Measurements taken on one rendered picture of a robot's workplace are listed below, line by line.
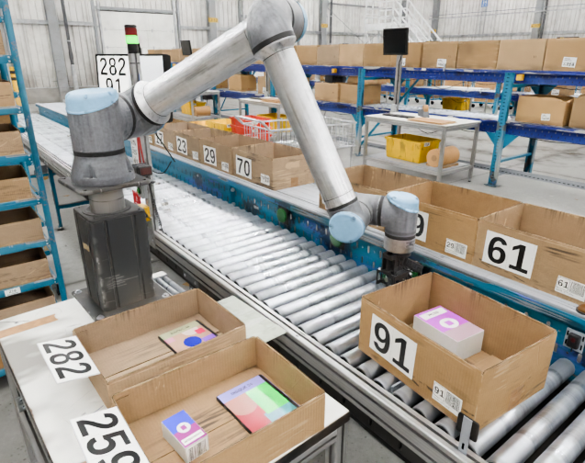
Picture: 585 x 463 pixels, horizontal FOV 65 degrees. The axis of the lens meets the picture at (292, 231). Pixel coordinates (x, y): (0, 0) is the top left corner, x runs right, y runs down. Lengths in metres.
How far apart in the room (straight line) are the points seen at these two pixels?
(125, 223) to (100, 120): 0.32
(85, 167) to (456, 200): 1.38
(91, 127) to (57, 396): 0.74
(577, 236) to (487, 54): 5.18
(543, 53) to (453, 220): 4.95
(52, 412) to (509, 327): 1.17
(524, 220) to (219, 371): 1.20
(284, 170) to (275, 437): 1.63
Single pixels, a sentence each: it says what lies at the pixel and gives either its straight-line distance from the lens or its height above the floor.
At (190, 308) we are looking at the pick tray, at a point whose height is 0.79.
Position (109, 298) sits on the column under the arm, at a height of 0.81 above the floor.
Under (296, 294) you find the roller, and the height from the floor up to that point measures 0.74.
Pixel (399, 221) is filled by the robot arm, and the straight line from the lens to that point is 1.32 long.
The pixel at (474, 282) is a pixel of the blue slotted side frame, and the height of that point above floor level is 0.86.
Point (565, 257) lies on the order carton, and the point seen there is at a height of 1.01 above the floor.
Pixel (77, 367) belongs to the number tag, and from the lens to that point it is 1.23.
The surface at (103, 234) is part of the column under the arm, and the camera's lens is 1.53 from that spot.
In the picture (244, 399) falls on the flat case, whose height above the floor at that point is 0.77.
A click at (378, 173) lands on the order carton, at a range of 2.21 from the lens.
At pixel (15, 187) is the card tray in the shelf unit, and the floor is 1.00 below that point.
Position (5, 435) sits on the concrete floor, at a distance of 2.51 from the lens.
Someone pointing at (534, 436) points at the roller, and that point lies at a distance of 1.24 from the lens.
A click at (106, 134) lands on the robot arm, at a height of 1.32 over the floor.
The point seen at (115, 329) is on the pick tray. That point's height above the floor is 0.81.
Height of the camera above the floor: 1.54
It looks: 21 degrees down
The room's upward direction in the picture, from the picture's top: straight up
